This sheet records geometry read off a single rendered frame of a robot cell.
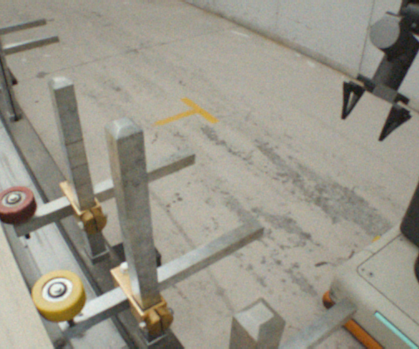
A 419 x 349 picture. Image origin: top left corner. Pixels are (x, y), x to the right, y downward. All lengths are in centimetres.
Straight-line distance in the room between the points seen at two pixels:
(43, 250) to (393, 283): 115
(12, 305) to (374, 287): 118
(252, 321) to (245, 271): 145
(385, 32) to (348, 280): 97
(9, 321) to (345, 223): 174
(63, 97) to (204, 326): 116
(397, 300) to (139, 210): 114
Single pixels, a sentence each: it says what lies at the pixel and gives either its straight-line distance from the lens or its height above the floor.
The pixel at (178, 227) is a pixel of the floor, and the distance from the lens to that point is 199.
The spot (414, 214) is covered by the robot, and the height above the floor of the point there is 42.
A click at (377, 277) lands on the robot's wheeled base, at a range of 156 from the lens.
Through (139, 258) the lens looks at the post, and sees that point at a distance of 61.
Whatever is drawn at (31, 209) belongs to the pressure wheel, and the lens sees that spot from 84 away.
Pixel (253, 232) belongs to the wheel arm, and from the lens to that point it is 84.
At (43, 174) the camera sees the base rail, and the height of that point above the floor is 70.
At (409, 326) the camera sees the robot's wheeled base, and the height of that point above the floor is 28.
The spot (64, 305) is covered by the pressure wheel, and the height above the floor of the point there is 91.
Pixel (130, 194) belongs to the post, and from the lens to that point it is 52.
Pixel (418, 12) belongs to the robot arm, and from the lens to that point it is 87.
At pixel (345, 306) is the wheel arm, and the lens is 76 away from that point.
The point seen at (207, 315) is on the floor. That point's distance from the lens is 169.
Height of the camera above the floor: 143
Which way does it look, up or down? 39 degrees down
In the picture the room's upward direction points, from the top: 1 degrees clockwise
